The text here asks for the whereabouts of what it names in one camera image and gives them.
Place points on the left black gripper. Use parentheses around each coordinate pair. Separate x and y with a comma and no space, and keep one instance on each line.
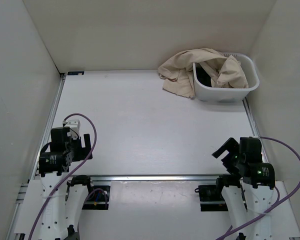
(83,152)

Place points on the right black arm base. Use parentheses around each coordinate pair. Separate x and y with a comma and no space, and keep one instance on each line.
(211,199)

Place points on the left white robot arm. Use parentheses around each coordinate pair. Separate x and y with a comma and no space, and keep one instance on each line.
(62,196)

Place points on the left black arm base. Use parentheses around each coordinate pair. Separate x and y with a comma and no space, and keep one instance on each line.
(97,200)

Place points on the blue corner label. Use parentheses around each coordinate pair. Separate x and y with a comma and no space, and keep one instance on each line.
(75,73)

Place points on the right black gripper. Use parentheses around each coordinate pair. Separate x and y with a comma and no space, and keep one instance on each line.
(231,146)

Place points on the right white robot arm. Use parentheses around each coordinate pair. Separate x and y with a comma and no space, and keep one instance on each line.
(247,188)

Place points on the white plastic basket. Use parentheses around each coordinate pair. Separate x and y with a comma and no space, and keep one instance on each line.
(213,94)

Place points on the black trousers in basket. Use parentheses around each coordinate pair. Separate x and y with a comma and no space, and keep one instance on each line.
(203,77)

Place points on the beige trousers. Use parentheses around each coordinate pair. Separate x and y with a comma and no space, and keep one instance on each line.
(224,72)

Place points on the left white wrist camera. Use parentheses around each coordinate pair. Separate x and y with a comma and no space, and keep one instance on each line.
(72,123)

